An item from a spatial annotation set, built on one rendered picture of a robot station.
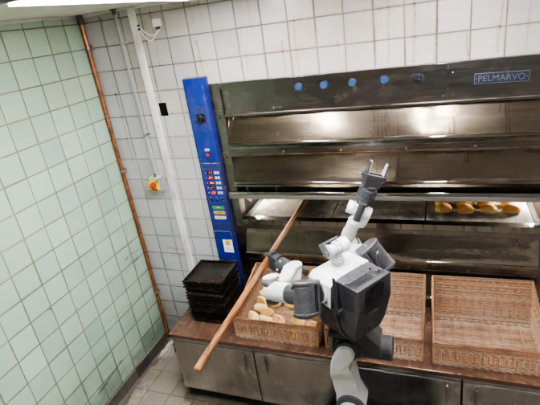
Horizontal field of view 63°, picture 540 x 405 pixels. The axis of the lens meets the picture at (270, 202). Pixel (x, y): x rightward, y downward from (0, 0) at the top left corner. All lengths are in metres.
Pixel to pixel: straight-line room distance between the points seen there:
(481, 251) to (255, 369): 1.57
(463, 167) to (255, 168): 1.23
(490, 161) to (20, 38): 2.65
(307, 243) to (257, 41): 1.31
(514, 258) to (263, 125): 1.65
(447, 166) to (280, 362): 1.53
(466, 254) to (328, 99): 1.22
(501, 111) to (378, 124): 0.61
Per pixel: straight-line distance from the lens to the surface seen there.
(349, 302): 1.86
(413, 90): 2.54
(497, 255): 2.88
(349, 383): 2.32
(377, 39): 2.50
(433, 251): 2.86
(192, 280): 3.02
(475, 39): 2.49
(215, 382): 3.27
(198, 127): 2.90
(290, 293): 1.87
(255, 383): 3.11
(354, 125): 2.60
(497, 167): 2.65
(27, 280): 2.87
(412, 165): 2.64
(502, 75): 2.54
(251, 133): 2.78
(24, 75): 2.89
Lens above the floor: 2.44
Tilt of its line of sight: 23 degrees down
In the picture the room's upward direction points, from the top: 8 degrees counter-clockwise
